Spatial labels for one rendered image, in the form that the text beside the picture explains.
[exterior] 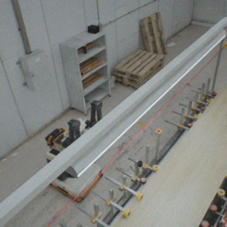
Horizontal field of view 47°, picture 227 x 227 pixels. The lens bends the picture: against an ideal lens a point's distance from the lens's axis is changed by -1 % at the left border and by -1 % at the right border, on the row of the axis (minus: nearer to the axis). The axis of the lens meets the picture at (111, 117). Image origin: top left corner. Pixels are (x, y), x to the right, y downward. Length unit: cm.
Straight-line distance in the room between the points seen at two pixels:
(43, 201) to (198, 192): 236
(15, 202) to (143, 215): 190
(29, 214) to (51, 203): 34
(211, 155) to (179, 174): 56
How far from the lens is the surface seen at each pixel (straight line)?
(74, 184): 410
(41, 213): 428
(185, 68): 239
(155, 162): 373
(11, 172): 498
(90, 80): 579
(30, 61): 461
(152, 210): 304
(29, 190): 134
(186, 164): 349
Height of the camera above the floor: 348
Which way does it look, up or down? 38 degrees down
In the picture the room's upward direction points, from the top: 4 degrees counter-clockwise
